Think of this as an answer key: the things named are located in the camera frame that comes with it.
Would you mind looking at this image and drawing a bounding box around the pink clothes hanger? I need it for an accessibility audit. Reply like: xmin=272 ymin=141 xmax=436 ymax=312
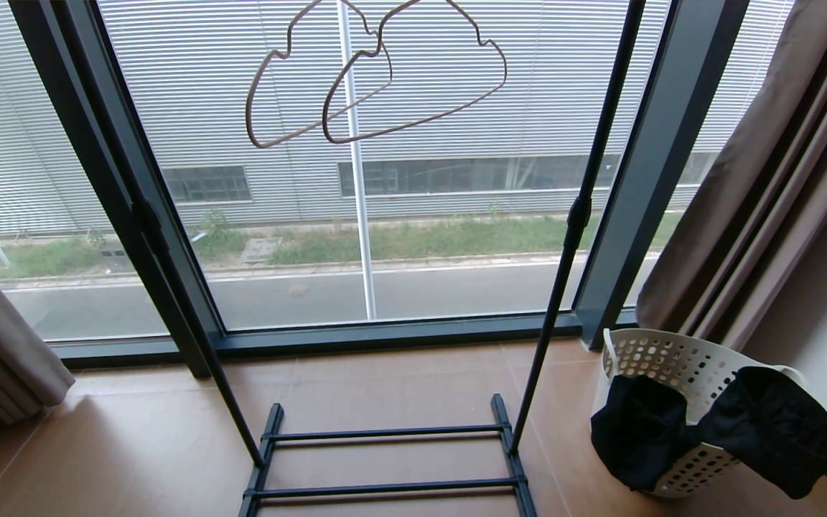
xmin=245 ymin=0 xmax=394 ymax=149
xmin=322 ymin=0 xmax=508 ymax=144

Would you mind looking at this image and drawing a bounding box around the heap of clothes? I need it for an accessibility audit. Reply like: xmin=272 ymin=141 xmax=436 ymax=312
xmin=590 ymin=366 xmax=827 ymax=500

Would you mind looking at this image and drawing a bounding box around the black clothes rack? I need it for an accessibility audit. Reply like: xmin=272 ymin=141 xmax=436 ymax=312
xmin=26 ymin=0 xmax=648 ymax=517

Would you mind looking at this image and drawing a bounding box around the white laundry basket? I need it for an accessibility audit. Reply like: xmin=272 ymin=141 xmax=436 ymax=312
xmin=592 ymin=327 xmax=809 ymax=499

